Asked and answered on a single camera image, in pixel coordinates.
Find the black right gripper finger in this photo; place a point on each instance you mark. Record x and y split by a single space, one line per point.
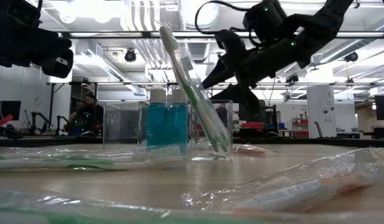
241 95
221 74

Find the orange toothbrush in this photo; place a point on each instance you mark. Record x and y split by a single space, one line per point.
288 193
251 150

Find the blue mouthwash bottle white cap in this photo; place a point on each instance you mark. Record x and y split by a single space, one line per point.
178 124
157 124

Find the clear acrylic organizer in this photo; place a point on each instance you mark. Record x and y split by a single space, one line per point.
120 124

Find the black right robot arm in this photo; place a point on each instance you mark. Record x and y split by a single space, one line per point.
328 18

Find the black background robot arm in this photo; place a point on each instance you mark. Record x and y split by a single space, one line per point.
39 119

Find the black monitor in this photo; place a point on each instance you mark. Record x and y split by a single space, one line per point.
383 107
254 119

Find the person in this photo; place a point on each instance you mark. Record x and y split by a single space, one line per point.
92 115
221 113

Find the black ceiling spotlight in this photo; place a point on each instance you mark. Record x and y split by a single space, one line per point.
292 78
352 57
130 55

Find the red storage bins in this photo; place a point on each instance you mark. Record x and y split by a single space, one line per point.
252 125

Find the red shelf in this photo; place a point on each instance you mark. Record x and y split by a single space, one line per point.
300 127

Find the white pillar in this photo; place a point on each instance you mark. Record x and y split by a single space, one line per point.
321 112

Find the orange red object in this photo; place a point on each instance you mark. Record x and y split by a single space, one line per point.
3 119

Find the black overhead crossbar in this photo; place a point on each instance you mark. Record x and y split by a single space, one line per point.
117 34

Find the silver ventilation duct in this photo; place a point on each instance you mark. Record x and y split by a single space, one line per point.
359 40
196 51

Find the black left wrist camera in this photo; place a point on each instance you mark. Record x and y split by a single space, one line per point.
59 65

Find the black wall screen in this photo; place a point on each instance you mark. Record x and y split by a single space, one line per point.
6 109

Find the black aluminium table frame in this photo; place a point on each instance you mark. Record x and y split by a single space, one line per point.
39 141

